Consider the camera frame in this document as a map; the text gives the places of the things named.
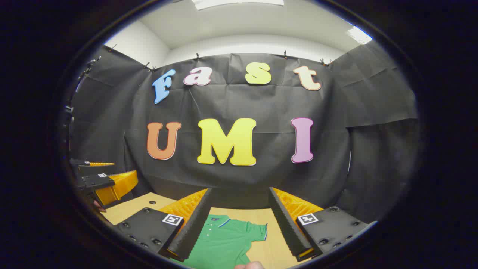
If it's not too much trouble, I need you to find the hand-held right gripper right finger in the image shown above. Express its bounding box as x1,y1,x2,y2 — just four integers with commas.
268,187,374,262

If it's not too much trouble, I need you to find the black backdrop cloth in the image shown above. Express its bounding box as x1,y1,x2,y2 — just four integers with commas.
69,40,419,225

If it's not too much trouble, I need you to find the small ceiling light panel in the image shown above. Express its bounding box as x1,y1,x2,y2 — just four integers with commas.
347,25,373,45

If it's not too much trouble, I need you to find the long ceiling light panel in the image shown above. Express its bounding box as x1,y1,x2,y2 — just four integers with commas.
192,0,284,10

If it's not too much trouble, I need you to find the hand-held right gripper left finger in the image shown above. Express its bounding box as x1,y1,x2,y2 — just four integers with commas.
113,188,213,262

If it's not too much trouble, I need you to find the green T-shirt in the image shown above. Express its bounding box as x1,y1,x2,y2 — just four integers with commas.
179,215,268,269

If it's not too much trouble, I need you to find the row of black cloth clips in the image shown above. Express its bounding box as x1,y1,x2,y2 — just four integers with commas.
108,44,333,72

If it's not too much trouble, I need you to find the black metal stand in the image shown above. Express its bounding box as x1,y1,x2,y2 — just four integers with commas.
63,55,102,129

